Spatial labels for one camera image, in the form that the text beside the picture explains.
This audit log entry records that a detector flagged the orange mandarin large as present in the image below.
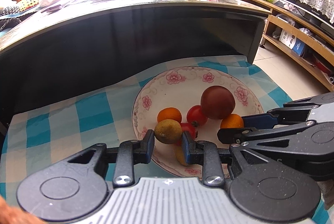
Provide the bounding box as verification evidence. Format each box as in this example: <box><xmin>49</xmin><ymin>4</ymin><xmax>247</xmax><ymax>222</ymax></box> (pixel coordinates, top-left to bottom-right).
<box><xmin>220</xmin><ymin>114</ymin><xmax>244</xmax><ymax>129</ymax></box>

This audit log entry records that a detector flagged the dark purple plum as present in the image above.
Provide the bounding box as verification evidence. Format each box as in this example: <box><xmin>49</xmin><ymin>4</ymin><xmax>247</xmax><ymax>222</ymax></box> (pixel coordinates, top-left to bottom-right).
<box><xmin>200</xmin><ymin>85</ymin><xmax>235</xmax><ymax>119</ymax></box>

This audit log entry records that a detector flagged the brown longan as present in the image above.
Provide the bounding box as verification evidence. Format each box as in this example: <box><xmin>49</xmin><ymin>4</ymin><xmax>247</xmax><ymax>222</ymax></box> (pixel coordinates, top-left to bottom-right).
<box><xmin>174</xmin><ymin>146</ymin><xmax>188</xmax><ymax>166</ymax></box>

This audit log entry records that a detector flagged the brown-green longan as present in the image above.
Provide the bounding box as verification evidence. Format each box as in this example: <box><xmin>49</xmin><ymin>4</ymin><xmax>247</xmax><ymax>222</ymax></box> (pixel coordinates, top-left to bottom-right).
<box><xmin>154</xmin><ymin>119</ymin><xmax>182</xmax><ymax>144</ymax></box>

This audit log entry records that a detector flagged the operator hand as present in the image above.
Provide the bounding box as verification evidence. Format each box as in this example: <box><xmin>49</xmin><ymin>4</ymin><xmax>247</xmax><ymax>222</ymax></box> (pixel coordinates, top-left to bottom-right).
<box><xmin>0</xmin><ymin>197</ymin><xmax>45</xmax><ymax>224</ymax></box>

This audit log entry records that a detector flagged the blue white checkered cloth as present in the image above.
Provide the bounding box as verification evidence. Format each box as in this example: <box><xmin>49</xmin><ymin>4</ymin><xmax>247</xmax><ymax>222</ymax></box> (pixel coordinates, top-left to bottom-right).
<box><xmin>0</xmin><ymin>54</ymin><xmax>334</xmax><ymax>224</ymax></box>

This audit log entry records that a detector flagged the wooden tv cabinet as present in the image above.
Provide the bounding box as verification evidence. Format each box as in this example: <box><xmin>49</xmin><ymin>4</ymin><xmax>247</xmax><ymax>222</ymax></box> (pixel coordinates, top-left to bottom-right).
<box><xmin>208</xmin><ymin>0</ymin><xmax>334</xmax><ymax>93</ymax></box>

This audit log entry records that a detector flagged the red tomato front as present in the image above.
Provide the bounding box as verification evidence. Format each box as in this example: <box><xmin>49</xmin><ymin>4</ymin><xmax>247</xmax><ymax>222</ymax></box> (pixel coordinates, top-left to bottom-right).
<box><xmin>174</xmin><ymin>122</ymin><xmax>198</xmax><ymax>147</ymax></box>

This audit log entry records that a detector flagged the red tomato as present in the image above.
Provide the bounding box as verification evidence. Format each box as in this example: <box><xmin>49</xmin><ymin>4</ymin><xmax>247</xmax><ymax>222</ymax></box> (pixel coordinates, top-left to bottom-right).
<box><xmin>186</xmin><ymin>105</ymin><xmax>208</xmax><ymax>127</ymax></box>
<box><xmin>174</xmin><ymin>122</ymin><xmax>198</xmax><ymax>147</ymax></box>

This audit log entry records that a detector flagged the red tomato rear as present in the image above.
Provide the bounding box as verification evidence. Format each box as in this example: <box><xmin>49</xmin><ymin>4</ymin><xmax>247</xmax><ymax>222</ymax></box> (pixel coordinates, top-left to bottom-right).
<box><xmin>186</xmin><ymin>105</ymin><xmax>208</xmax><ymax>127</ymax></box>

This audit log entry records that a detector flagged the white floral plate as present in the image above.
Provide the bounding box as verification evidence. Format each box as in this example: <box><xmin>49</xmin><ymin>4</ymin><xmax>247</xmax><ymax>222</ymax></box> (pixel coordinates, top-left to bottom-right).
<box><xmin>132</xmin><ymin>66</ymin><xmax>264</xmax><ymax>178</ymax></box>

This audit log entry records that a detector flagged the dark wooden coffee table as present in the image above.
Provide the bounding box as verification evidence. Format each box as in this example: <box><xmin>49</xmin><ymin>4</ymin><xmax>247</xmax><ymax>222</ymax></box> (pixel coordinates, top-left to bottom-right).
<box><xmin>1</xmin><ymin>0</ymin><xmax>269</xmax><ymax>137</ymax></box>

